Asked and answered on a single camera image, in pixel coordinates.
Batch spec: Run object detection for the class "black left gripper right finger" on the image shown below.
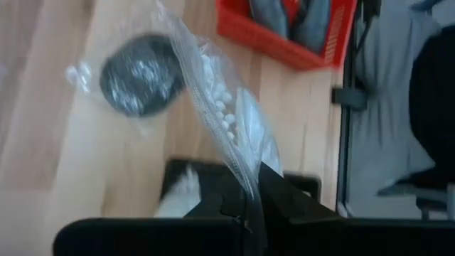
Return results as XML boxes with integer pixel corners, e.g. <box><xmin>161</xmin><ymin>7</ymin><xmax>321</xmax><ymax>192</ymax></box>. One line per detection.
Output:
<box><xmin>256</xmin><ymin>161</ymin><xmax>338</xmax><ymax>256</ymax></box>

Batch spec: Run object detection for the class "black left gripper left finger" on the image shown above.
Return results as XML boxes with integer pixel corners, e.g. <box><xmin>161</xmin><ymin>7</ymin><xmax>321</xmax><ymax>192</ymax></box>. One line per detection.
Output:
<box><xmin>185</xmin><ymin>170</ymin><xmax>266</xmax><ymax>256</ymax></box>

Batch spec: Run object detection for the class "clear vanity pack bag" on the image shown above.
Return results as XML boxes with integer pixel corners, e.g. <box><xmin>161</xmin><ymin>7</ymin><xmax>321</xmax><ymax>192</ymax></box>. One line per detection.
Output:
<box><xmin>156</xmin><ymin>0</ymin><xmax>285</xmax><ymax>200</ymax></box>

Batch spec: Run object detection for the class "gray silicone travel bottle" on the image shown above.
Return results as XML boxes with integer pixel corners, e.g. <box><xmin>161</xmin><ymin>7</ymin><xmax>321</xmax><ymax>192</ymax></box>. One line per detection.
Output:
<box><xmin>248</xmin><ymin>0</ymin><xmax>289</xmax><ymax>38</ymax></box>
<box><xmin>294</xmin><ymin>0</ymin><xmax>332</xmax><ymax>54</ymax></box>

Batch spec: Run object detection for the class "black plastic basket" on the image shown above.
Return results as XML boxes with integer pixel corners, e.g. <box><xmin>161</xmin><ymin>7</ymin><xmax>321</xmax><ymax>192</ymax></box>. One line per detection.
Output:
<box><xmin>159</xmin><ymin>158</ymin><xmax>323</xmax><ymax>218</ymax></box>

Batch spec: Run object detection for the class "red plastic basket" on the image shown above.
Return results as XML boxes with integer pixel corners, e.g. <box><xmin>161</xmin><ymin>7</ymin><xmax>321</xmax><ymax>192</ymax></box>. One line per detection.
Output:
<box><xmin>215</xmin><ymin>0</ymin><xmax>358</xmax><ymax>71</ymax></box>

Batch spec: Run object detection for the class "bagged black scrunchie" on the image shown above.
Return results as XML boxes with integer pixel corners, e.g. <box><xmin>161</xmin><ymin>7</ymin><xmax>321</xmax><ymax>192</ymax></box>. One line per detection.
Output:
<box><xmin>65</xmin><ymin>31</ymin><xmax>188</xmax><ymax>120</ymax></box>

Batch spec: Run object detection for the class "black office chair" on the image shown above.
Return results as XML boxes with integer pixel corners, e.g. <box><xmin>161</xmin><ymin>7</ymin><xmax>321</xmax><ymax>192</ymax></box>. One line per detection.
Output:
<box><xmin>376</xmin><ymin>23</ymin><xmax>455</xmax><ymax>220</ymax></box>

